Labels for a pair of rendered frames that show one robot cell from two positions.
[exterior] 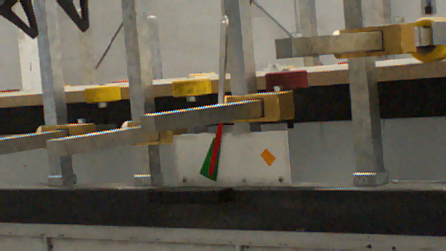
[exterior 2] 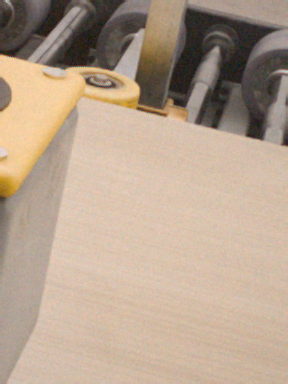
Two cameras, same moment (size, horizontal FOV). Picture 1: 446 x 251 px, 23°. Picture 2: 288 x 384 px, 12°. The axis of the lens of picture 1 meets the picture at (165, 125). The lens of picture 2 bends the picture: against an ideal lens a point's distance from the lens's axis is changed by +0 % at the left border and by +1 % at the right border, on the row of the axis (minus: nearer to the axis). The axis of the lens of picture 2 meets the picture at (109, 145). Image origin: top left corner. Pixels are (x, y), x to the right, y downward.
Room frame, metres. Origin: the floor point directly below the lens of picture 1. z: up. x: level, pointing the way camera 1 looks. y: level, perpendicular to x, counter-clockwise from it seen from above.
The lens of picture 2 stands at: (2.24, 0.55, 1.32)
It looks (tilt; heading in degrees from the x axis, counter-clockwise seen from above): 21 degrees down; 327
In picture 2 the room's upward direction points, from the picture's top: 12 degrees clockwise
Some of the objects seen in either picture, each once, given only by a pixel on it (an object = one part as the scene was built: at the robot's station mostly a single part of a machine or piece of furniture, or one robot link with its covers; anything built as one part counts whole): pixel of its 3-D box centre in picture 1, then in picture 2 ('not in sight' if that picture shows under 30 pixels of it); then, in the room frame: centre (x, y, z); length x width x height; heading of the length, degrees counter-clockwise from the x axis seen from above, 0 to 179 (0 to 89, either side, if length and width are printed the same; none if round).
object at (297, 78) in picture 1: (288, 98); not in sight; (2.05, -0.24, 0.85); 0.08 x 0.08 x 0.11
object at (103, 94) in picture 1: (104, 109); not in sight; (2.39, 0.13, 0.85); 0.08 x 0.08 x 0.11
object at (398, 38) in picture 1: (372, 41); not in sight; (1.84, -0.36, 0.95); 0.14 x 0.06 x 0.05; 50
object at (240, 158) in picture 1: (229, 159); not in sight; (2.01, -0.11, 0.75); 0.26 x 0.01 x 0.10; 50
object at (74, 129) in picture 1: (65, 136); not in sight; (2.31, 0.22, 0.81); 0.14 x 0.06 x 0.05; 50
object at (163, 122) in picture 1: (227, 113); not in sight; (1.90, -0.11, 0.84); 0.43 x 0.03 x 0.04; 140
